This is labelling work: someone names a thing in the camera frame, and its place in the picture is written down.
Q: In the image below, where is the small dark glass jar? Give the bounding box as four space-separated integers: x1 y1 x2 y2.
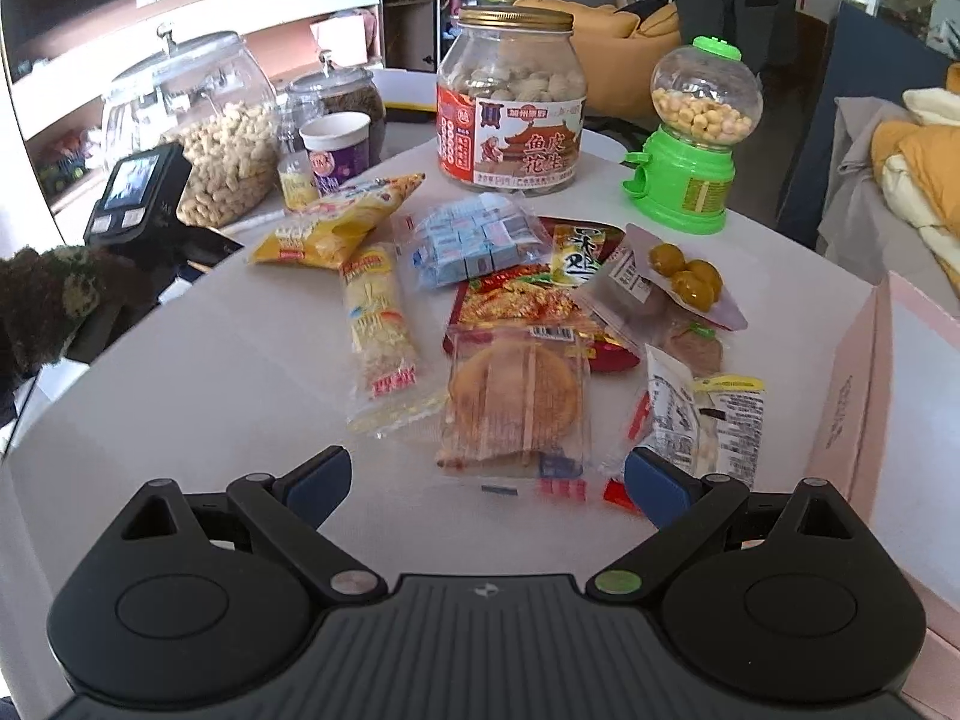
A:
286 65 386 164

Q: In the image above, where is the yellow chip bag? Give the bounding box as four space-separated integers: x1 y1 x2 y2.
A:
249 172 427 270

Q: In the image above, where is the red spicy snack bag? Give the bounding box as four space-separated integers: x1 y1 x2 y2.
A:
443 216 640 374

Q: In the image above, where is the round rice cracker pack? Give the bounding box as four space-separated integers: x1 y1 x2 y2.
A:
436 325 590 481

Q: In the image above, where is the yellow and cream blanket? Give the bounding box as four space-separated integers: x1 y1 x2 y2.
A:
869 62 960 293

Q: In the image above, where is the small yellow label bottle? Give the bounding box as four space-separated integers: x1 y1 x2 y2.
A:
277 145 319 213

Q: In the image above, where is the pink cardboard box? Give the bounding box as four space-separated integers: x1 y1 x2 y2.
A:
807 273 960 718

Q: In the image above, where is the large glass peanut jar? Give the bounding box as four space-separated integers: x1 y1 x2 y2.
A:
103 28 278 229

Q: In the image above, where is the yellow plum fruit pack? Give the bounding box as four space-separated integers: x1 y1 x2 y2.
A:
625 224 748 332

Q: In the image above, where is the white label snack pack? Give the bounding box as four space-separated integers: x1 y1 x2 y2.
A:
626 346 766 488

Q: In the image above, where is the gold-lid peanut snack jar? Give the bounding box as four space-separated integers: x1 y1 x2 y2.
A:
436 5 587 193

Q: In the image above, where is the blue candy cube bag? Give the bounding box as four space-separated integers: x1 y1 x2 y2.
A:
394 192 551 291

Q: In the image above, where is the yellow beanbag chair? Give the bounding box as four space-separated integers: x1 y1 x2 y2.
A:
516 0 682 121

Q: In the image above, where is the purple paper cup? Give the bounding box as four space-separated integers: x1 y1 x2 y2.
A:
299 110 371 195

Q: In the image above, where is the brown sandwich biscuit pack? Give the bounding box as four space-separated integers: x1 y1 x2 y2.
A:
571 273 724 379

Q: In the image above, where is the green gumball candy dispenser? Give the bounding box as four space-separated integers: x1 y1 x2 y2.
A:
623 36 763 236

